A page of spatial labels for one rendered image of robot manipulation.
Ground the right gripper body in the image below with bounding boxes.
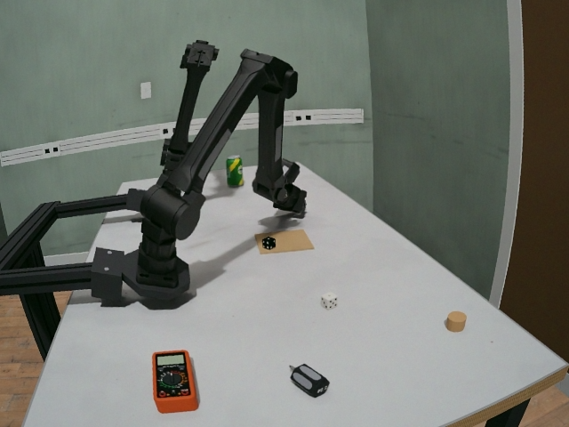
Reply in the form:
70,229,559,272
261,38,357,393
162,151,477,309
273,189,307,213

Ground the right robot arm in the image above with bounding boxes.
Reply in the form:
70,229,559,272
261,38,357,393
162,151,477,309
136,48,301,288

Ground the tan square mat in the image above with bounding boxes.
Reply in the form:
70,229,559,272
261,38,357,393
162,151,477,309
254,230,315,254

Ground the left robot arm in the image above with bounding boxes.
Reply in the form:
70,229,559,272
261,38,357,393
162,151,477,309
160,40,219,175

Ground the black die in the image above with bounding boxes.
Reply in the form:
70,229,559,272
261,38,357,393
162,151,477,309
262,237,276,250

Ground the green and yellow soda can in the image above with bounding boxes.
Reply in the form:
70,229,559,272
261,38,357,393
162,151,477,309
226,156,244,188

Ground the tan short cylinder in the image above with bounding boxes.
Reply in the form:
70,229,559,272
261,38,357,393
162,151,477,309
446,311,467,333

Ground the grey die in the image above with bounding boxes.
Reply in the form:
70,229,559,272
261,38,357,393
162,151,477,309
321,293,338,310

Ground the orange digital multimeter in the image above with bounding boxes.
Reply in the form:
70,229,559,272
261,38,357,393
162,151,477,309
152,350,198,414

